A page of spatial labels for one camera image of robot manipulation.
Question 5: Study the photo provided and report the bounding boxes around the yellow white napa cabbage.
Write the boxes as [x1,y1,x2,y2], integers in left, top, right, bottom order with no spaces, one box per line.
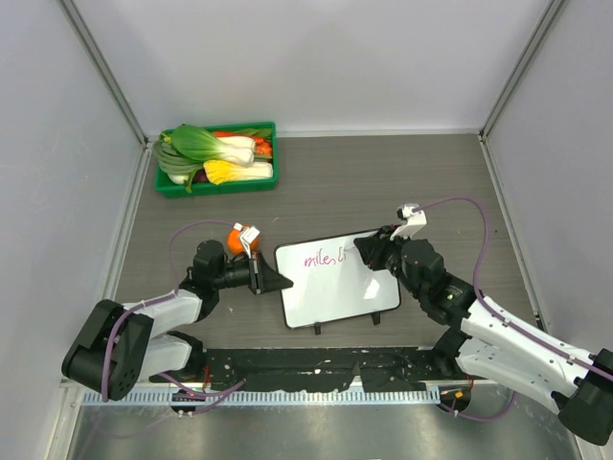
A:
[203,160,274,185]

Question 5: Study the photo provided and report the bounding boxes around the small white whiteboard black frame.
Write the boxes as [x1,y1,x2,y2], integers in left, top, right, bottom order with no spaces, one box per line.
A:
[274,229,401,330]

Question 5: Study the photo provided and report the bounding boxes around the green plastic vegetable tray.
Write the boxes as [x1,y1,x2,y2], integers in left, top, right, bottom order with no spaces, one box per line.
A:
[151,122,280,198]

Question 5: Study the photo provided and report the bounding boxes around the white slotted cable duct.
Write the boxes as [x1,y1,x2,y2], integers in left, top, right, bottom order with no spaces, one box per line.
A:
[108,385,441,407]

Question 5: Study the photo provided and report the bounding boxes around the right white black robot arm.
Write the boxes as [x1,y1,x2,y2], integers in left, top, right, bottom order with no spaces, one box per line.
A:
[354,226,612,446]

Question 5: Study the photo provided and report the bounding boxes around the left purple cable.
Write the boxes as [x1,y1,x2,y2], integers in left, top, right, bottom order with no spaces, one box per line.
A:
[102,218,248,416]

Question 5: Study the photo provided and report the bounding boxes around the green white bok choy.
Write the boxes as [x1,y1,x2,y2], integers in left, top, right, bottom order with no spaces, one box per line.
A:
[164,125,255,166]

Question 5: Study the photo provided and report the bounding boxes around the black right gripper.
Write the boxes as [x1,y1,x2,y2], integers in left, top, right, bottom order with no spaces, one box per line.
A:
[354,224,424,299]

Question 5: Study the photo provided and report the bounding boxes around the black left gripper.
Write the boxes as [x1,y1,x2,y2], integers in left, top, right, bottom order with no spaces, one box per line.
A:
[213,248,291,293]

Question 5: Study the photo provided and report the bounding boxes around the green long vegetable stalks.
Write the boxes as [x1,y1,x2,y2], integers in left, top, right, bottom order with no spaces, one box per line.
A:
[152,134,203,194]

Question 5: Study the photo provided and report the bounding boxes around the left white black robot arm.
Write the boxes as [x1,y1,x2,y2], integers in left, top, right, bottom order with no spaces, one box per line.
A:
[61,240,293,402]

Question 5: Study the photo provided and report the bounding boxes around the orange mandarin fruit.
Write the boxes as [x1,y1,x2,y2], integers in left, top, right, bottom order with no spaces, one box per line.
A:
[226,223,260,255]

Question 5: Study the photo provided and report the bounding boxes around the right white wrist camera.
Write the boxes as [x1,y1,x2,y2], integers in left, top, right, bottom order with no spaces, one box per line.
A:
[390,203,427,241]

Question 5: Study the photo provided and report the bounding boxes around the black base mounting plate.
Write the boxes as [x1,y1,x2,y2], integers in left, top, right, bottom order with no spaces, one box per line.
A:
[169,347,469,393]

